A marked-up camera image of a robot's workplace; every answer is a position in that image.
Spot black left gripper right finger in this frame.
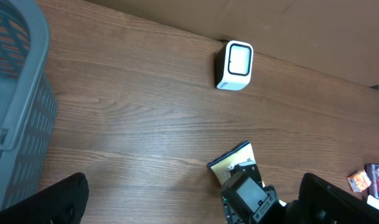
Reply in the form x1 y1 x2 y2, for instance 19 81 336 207
299 173 379 224

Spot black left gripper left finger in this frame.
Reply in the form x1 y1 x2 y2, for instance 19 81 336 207
0 172 89 224

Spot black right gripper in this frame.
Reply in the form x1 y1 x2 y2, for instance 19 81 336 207
221 161 286 223

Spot yellow snack packet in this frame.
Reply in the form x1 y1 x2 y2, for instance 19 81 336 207
208 141 265 187

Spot red purple pad packet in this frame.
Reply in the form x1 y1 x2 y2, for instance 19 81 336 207
365 164 379 200

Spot small orange white tissue pack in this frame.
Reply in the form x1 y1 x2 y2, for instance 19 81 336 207
347 170 372 192

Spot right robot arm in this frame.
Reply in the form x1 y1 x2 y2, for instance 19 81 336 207
221 161 303 224

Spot white barcode scanner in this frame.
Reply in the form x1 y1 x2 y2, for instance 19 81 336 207
215 40 254 91

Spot dark grey plastic basket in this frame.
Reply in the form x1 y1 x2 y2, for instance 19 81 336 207
0 0 57 211

